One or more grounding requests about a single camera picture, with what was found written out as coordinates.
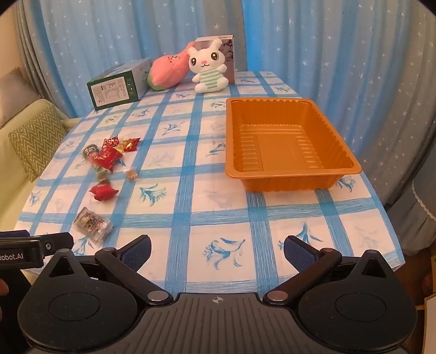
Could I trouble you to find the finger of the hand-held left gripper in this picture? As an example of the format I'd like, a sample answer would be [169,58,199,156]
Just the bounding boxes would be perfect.
[32,232,74,256]

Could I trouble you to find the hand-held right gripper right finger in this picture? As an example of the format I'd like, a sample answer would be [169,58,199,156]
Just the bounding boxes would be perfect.
[262,235,398,306]

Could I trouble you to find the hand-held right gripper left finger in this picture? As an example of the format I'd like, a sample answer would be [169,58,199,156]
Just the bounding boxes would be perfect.
[37,235,174,306]

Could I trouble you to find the clear dark snack packet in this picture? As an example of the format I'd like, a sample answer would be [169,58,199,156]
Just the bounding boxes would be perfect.
[73,207,113,242]

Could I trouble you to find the red pillow candy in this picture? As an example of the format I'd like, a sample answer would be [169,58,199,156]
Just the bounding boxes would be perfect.
[89,182,118,202]

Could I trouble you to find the dark-topped nut packet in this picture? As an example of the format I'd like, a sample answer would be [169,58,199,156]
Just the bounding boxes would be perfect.
[83,144,100,167]

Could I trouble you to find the red white-label snack packet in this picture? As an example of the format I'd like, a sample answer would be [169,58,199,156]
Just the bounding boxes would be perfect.
[98,143,124,171]

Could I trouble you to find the orange plastic tray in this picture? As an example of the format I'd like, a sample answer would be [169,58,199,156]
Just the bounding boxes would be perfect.
[225,97,362,192]

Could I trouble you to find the light green sofa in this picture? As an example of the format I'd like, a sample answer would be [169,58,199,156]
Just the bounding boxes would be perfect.
[0,99,76,232]

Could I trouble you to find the blue checked tablecloth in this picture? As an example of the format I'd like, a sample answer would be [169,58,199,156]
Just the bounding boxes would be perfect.
[14,70,406,295]

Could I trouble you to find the green zigzag cushion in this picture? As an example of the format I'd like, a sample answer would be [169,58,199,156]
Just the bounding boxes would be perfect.
[8,104,70,182]

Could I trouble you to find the grey lace-trimmed cloth cover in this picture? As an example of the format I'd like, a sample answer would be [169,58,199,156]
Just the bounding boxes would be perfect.
[410,167,436,226]

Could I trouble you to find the grey pillow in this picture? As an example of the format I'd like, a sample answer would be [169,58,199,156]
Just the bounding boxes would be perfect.
[0,67,40,128]

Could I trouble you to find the green cardboard box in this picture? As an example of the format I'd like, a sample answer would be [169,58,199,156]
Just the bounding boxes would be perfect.
[87,57,153,111]

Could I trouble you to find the pink peach plush toy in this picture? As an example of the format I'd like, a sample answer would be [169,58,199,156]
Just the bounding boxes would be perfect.
[147,42,196,91]

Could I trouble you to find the white bunny plush toy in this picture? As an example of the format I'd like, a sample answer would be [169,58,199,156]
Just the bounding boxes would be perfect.
[187,38,229,93]

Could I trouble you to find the blue starry curtain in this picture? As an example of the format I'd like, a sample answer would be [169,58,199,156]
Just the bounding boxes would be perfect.
[14,0,436,208]

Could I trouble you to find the white brown floral box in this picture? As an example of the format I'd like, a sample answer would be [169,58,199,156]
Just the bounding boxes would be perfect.
[194,34,236,84]

